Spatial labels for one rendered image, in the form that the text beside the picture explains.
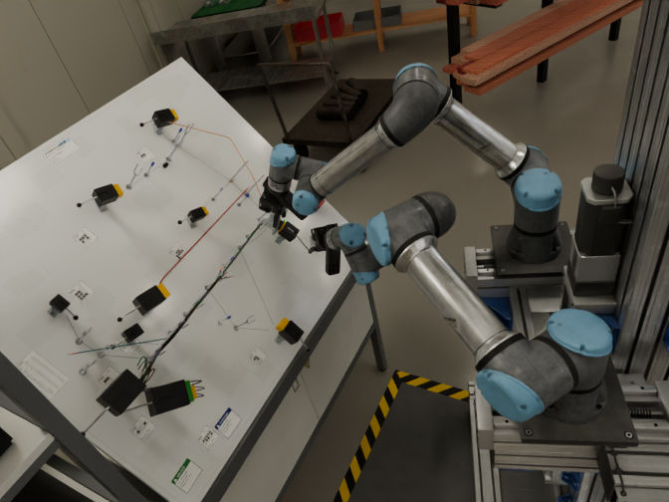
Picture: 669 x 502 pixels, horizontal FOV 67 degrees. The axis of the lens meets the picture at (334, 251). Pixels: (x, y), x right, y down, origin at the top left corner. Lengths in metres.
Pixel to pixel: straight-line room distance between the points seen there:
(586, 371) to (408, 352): 1.79
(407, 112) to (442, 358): 1.72
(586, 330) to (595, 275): 0.24
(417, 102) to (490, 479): 1.46
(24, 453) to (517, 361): 0.91
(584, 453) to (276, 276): 1.07
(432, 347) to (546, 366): 1.80
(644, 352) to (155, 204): 1.43
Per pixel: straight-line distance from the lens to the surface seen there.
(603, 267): 1.27
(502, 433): 1.26
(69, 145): 1.76
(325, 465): 2.51
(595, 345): 1.05
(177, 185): 1.79
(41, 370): 1.52
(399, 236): 1.12
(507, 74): 4.08
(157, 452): 1.55
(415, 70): 1.40
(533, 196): 1.41
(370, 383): 2.69
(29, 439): 1.13
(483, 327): 1.04
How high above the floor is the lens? 2.20
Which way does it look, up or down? 39 degrees down
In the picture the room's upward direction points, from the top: 14 degrees counter-clockwise
